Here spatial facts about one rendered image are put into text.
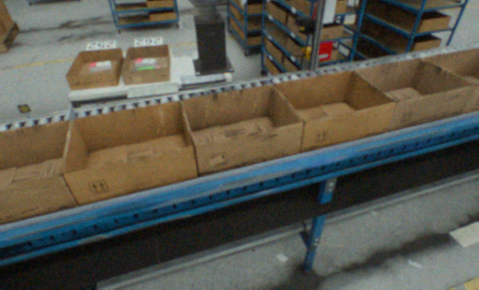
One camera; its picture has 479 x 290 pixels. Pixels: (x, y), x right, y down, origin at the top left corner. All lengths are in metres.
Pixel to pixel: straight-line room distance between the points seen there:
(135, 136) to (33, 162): 0.38
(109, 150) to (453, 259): 1.96
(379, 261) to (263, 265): 0.67
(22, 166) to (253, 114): 0.93
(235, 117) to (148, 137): 0.38
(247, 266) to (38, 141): 1.25
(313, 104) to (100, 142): 0.94
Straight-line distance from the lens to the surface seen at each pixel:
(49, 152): 1.35
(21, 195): 1.10
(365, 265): 2.02
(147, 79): 1.99
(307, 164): 1.12
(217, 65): 2.05
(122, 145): 1.31
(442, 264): 2.21
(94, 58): 2.41
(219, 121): 1.30
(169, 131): 1.28
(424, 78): 1.73
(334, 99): 1.51
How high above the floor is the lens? 1.68
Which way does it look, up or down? 38 degrees down
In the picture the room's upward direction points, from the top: 1 degrees counter-clockwise
